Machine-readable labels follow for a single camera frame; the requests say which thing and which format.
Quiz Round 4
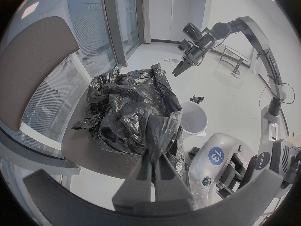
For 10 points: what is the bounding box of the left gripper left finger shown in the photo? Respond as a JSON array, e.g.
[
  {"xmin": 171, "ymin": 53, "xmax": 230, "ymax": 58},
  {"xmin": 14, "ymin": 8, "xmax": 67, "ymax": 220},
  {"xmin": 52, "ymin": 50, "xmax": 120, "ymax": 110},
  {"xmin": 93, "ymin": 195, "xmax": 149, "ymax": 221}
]
[{"xmin": 112, "ymin": 149, "xmax": 152, "ymax": 211}]

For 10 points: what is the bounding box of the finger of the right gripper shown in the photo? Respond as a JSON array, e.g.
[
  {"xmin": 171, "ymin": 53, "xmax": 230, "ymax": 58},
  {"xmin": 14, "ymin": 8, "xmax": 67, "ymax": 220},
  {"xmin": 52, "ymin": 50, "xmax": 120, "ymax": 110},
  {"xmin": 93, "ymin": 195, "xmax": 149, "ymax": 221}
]
[
  {"xmin": 172, "ymin": 60, "xmax": 188, "ymax": 76},
  {"xmin": 176, "ymin": 63, "xmax": 192, "ymax": 77}
]

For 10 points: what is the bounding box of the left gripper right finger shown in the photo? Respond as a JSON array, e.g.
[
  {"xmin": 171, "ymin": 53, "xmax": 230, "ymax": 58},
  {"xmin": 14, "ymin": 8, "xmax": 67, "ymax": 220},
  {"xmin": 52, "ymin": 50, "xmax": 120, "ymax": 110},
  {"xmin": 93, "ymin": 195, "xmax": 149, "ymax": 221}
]
[{"xmin": 155, "ymin": 153, "xmax": 195, "ymax": 211}]

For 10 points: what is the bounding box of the black plastic bag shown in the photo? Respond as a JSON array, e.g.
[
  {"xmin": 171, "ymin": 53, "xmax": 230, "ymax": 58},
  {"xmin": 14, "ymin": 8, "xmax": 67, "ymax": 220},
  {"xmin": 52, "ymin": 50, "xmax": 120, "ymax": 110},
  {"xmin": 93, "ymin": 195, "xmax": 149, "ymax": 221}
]
[{"xmin": 72, "ymin": 64, "xmax": 186, "ymax": 179}]

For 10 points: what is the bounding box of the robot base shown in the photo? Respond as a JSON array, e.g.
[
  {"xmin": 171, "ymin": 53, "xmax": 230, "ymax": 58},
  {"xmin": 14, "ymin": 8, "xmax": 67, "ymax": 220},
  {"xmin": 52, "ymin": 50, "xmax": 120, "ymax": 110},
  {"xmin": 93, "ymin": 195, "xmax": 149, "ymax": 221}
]
[{"xmin": 185, "ymin": 133, "xmax": 261, "ymax": 208}]

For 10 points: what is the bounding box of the white trash bin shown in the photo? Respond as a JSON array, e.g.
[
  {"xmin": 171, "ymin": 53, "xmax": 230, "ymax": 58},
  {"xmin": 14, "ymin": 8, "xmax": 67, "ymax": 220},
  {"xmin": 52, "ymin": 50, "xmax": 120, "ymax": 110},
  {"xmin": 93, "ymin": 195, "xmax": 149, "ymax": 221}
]
[{"xmin": 179, "ymin": 102, "xmax": 208, "ymax": 138}]

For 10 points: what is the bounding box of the white metal-legged table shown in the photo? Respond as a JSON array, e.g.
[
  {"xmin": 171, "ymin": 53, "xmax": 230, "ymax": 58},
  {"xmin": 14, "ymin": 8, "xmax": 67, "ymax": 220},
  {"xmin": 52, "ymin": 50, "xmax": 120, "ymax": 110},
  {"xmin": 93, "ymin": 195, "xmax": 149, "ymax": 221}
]
[{"xmin": 219, "ymin": 45, "xmax": 251, "ymax": 75}]

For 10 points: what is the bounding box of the white curtain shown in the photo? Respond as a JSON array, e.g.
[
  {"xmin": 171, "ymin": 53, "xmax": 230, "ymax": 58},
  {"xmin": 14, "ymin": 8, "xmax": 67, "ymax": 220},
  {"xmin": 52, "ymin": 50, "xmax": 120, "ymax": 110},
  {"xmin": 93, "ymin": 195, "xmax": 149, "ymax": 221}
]
[{"xmin": 141, "ymin": 0, "xmax": 151, "ymax": 45}]

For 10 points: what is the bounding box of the window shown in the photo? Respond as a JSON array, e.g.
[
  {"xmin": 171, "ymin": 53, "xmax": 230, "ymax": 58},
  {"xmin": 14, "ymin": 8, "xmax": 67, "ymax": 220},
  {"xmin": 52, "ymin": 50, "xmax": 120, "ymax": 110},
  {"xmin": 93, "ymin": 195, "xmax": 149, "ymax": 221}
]
[{"xmin": 0, "ymin": 0, "xmax": 144, "ymax": 164}]

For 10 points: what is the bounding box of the dark grey white-framed chair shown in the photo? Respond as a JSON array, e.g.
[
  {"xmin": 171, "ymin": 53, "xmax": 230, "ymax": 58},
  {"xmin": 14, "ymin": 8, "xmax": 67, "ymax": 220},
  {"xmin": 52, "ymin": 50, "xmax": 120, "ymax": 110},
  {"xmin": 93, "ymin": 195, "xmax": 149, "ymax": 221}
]
[{"xmin": 0, "ymin": 16, "xmax": 186, "ymax": 181}]

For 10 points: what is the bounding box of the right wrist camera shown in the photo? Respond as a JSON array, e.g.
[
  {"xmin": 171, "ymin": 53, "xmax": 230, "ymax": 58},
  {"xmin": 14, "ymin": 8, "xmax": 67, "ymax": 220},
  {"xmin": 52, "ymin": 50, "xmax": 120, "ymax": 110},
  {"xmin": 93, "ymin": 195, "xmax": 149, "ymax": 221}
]
[{"xmin": 178, "ymin": 39, "xmax": 191, "ymax": 52}]

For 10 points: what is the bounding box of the black cable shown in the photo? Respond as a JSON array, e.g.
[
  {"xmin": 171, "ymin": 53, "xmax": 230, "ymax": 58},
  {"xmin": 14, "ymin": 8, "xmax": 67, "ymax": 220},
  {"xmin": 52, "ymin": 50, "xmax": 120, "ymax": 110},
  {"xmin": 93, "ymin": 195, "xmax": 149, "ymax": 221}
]
[{"xmin": 259, "ymin": 79, "xmax": 295, "ymax": 111}]

